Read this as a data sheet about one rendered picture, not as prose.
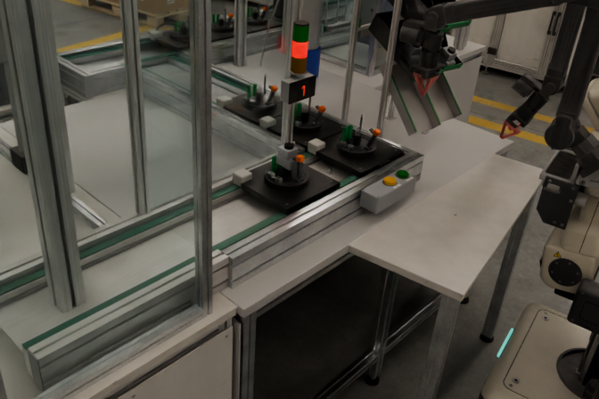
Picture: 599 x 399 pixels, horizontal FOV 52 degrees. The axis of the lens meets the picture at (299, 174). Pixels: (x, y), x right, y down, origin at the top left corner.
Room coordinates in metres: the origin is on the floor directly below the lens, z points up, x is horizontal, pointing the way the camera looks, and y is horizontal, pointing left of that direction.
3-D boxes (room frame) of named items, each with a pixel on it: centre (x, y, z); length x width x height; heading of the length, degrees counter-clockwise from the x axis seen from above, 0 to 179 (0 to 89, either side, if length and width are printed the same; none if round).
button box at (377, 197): (1.71, -0.29, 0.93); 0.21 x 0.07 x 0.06; 139
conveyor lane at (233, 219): (1.70, 0.03, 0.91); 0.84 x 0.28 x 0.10; 139
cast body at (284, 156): (1.66, 0.05, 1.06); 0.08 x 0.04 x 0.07; 46
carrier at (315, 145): (1.91, -0.19, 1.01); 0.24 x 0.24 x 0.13; 49
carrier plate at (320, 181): (1.66, 0.04, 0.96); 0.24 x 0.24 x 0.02; 49
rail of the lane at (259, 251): (1.60, -0.12, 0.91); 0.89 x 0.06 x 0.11; 139
